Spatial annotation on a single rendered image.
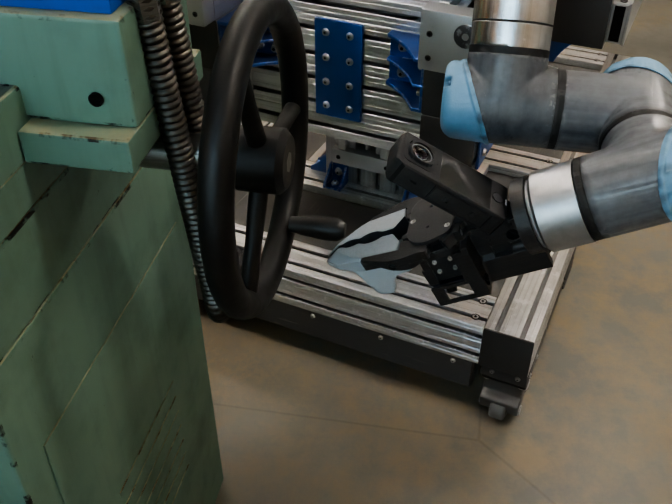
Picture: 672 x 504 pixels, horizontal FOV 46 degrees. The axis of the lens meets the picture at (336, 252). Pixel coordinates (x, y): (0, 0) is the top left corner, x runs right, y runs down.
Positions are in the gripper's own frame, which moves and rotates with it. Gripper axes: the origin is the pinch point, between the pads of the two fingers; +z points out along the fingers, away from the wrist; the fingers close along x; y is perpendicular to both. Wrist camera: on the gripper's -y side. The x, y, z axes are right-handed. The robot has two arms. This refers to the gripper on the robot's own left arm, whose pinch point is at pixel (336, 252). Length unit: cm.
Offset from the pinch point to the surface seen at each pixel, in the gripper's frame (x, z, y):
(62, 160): -10.6, 9.9, -23.8
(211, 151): -13.2, -4.5, -21.0
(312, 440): 25, 44, 58
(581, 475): 27, 1, 81
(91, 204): -2.9, 18.4, -15.8
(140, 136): -8.1, 4.0, -22.2
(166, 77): -4.5, 1.0, -24.5
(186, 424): 4.7, 40.9, 25.3
